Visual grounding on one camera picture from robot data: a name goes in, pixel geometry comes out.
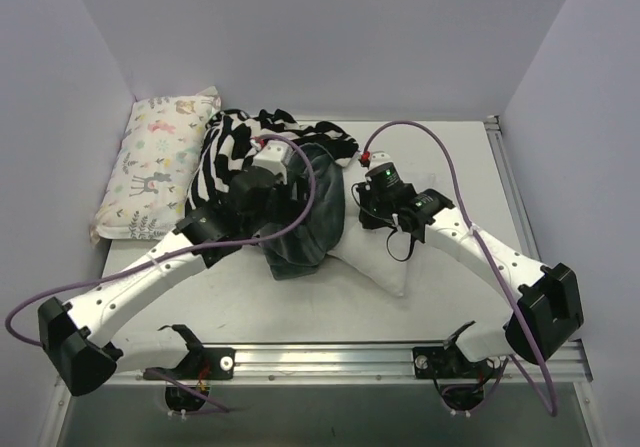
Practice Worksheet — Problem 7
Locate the white pillow insert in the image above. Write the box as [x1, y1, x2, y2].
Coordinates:
[330, 160, 408, 297]

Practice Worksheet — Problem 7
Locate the zebra pillowcase with grey lining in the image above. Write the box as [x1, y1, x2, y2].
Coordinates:
[184, 108, 361, 283]

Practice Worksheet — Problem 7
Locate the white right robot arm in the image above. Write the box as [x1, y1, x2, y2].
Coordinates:
[355, 161, 584, 376]

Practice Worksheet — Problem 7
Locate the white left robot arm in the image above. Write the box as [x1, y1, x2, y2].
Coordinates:
[37, 166, 316, 396]

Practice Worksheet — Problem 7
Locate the floral animal print pillow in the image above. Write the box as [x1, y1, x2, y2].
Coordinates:
[90, 86, 221, 243]

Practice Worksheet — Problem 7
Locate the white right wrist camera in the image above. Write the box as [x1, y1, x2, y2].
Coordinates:
[358, 151, 392, 170]

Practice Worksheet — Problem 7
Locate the thin black cable loop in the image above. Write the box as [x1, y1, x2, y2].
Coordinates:
[385, 226, 416, 262]

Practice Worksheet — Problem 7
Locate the aluminium front rail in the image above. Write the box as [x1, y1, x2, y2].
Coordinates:
[55, 342, 594, 387]

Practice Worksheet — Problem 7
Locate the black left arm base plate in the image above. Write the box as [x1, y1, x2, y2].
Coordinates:
[143, 346, 236, 381]

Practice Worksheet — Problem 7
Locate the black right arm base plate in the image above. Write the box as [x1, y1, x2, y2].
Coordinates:
[412, 345, 498, 382]

